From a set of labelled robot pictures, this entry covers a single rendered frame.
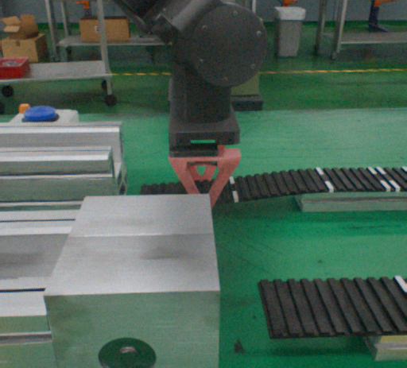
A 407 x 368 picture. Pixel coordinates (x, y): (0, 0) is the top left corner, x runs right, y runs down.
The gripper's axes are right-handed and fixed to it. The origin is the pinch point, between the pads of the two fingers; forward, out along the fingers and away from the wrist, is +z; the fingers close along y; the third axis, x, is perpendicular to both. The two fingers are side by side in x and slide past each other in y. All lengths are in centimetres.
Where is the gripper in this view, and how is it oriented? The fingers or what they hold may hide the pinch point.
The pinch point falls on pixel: (202, 191)
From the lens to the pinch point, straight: 45.3
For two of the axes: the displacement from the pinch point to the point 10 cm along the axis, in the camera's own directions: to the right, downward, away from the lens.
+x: 10.0, -0.2, 0.4
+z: 0.0, 8.9, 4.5
